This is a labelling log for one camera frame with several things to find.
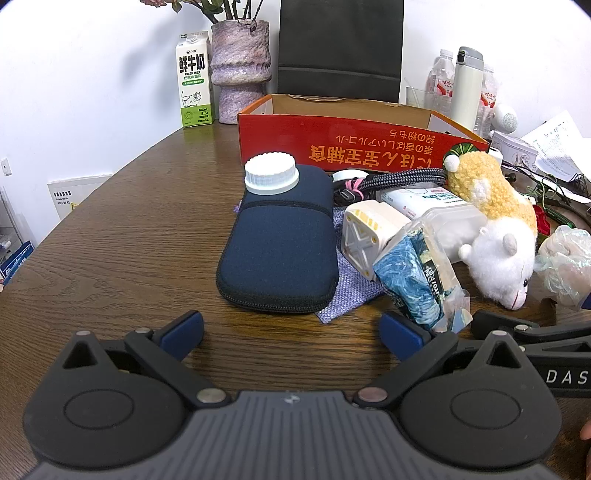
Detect navy zip pouch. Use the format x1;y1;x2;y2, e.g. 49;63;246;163
216;164;340;315

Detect purple textured vase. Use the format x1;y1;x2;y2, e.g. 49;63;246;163
210;21;271;125

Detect white thermos bottle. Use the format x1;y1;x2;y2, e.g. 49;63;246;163
450;46;484;130

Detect printed paper sheets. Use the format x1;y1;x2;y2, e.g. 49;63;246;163
522;108;591;185

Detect dried pink flowers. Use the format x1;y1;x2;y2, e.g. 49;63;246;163
139;0;264;24

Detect red cardboard box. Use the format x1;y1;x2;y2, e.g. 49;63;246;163
238;93;491;172

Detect yellow white plush hamster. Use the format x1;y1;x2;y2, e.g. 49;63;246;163
443;151;539;311

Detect clear plastic box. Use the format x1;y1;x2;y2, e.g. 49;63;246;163
418;203;490;264

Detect wooden desktop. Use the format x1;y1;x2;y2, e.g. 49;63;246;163
0;117;591;462

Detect wire storage cart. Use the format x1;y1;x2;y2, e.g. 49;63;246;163
0;185;35;287

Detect white ribbed bottle cap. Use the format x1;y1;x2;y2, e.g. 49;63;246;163
244;152;298;193

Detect white printed tin box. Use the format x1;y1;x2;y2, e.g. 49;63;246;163
490;130;539;174

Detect iridescent plastic wrap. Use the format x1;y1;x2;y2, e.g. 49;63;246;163
536;225;591;310

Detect green neckband earphones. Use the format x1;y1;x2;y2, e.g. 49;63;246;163
508;168;591;227

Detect black paper bag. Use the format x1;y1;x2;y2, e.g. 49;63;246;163
276;0;404;104

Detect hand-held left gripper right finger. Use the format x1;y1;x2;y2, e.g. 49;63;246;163
355;311;532;409

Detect red rose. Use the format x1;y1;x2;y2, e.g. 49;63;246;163
531;205;555;241

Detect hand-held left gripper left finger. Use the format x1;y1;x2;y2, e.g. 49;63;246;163
59;310;232;409

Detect clear glass cup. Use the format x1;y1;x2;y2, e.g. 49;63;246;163
405;85;455;112

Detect white green milk carton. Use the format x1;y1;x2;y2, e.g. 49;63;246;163
175;31;214;130

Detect white round robot speaker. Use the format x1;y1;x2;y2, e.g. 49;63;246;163
492;104;520;134

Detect white charger adapter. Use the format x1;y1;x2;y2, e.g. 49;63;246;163
342;199;414;281

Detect blue wave print packet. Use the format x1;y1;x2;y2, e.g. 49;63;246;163
373;220;472;335

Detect black braided cable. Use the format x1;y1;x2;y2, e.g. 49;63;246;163
330;167;451;206

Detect purple woven cloth pouch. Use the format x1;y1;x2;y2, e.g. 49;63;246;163
230;200;386;324

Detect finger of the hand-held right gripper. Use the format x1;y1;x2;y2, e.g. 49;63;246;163
471;310;591;344

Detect clear water bottle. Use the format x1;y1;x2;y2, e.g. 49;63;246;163
425;50;455;114
475;65;500;136

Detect white labelled wipes packet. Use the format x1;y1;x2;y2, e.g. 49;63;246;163
376;185;462;217

